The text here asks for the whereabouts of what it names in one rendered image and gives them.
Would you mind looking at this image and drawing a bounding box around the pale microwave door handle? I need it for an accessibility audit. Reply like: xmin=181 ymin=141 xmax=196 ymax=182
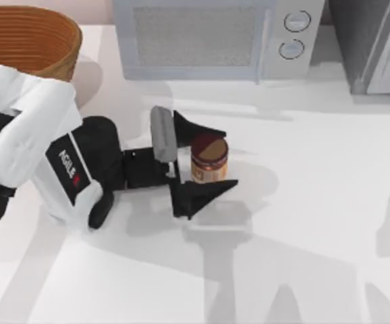
xmin=254 ymin=7 xmax=272 ymax=85

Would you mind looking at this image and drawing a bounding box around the brown can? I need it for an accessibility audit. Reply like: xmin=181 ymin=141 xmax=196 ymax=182
xmin=190 ymin=134 xmax=229 ymax=185

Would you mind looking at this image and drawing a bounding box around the pale microwave oven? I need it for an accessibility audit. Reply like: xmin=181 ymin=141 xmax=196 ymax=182
xmin=111 ymin=0 xmax=326 ymax=86

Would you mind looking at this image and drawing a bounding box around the pale microwave door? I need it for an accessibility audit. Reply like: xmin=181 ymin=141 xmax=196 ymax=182
xmin=111 ymin=0 xmax=272 ymax=82

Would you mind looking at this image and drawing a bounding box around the brown woven basket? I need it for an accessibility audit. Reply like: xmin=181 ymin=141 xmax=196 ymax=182
xmin=0 ymin=5 xmax=83 ymax=82

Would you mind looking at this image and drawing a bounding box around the round microwave knob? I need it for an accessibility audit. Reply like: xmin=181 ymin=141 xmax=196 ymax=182
xmin=278 ymin=37 xmax=306 ymax=61
xmin=283 ymin=9 xmax=312 ymax=34

